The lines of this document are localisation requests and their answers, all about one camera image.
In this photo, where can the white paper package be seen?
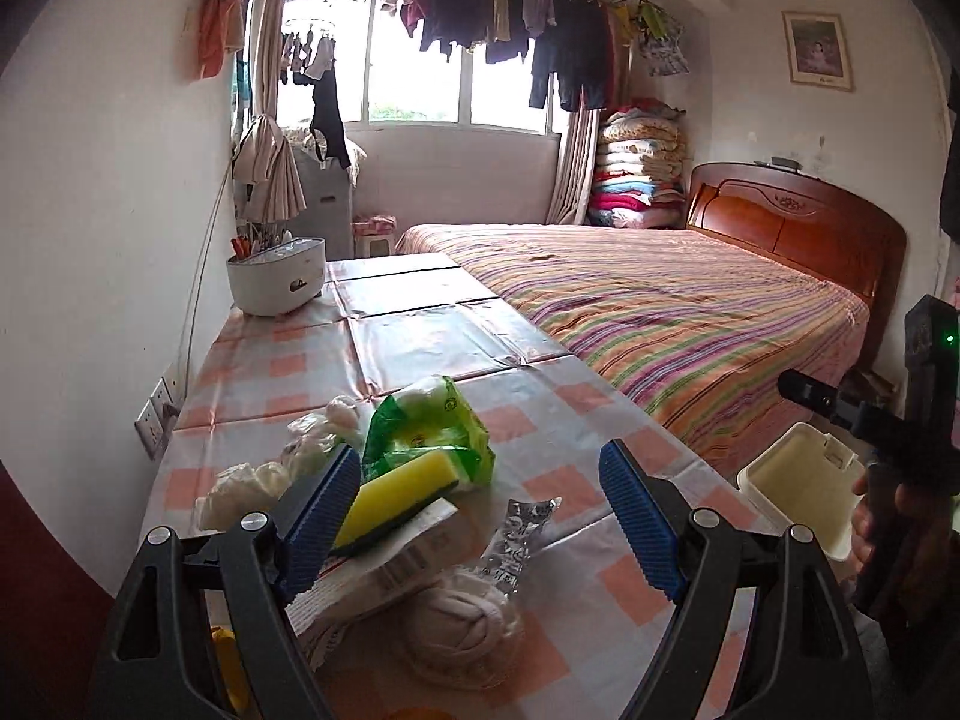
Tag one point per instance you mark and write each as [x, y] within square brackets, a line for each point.
[405, 570]

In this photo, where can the white bun in wrapper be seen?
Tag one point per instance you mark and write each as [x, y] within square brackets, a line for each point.
[457, 630]

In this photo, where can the wooden headboard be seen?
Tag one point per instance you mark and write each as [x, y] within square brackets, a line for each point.
[795, 225]

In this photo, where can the beige tied curtain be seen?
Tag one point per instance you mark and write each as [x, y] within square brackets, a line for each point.
[266, 165]

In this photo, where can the white utensil holder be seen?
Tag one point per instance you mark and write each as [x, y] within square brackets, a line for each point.
[277, 281]

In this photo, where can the white wall socket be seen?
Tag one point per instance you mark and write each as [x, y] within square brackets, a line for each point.
[150, 431]
[165, 397]

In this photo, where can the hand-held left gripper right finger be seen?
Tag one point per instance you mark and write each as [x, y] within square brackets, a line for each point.
[637, 514]

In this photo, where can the framed picture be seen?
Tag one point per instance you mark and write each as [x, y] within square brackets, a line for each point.
[817, 52]

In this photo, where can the yellow plastic item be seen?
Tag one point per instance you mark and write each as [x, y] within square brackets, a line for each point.
[229, 671]

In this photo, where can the orange hanging cloth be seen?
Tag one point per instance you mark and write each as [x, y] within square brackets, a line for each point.
[219, 22]

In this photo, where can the stack of folded quilts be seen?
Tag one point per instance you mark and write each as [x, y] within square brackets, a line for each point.
[637, 165]

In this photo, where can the white crumpled plastic bags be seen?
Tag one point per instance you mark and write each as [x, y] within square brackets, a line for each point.
[240, 487]

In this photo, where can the beige striped curtain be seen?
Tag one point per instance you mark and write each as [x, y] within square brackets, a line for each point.
[574, 165]

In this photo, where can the row of hanging clothes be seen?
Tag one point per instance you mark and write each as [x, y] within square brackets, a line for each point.
[570, 37]

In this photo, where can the pink stool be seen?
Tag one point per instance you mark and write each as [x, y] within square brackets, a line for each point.
[373, 234]

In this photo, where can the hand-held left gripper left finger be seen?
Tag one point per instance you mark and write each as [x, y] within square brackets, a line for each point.
[322, 521]

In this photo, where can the striped bedsheet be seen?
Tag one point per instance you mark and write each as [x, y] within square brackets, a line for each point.
[645, 307]

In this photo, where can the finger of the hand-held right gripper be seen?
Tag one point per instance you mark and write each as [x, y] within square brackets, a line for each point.
[814, 394]

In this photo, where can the bundle of utensils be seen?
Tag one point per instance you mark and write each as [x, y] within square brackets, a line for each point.
[259, 240]

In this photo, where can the white air cooler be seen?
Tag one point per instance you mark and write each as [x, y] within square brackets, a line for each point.
[326, 202]

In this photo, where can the green plastic bag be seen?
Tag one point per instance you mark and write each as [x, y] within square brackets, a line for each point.
[420, 427]

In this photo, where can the yellow sponge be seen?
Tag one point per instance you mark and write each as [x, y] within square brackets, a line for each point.
[397, 495]

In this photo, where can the black jacket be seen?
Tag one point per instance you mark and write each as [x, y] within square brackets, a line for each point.
[951, 165]

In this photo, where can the black hanging garment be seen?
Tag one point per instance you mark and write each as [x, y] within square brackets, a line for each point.
[328, 120]

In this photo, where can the person's right hand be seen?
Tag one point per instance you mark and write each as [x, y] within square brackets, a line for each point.
[862, 521]

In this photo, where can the clear plastic wrapper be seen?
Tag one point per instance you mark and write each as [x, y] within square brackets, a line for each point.
[517, 540]

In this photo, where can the cream plastic waste bin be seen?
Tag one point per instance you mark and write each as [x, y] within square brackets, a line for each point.
[795, 499]

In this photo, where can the window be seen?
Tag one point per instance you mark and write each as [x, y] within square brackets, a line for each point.
[412, 82]

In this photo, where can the pink checkered tablecloth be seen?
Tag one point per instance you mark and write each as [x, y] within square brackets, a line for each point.
[450, 337]

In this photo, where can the hanging sock dryer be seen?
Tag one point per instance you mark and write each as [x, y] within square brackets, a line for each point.
[304, 49]

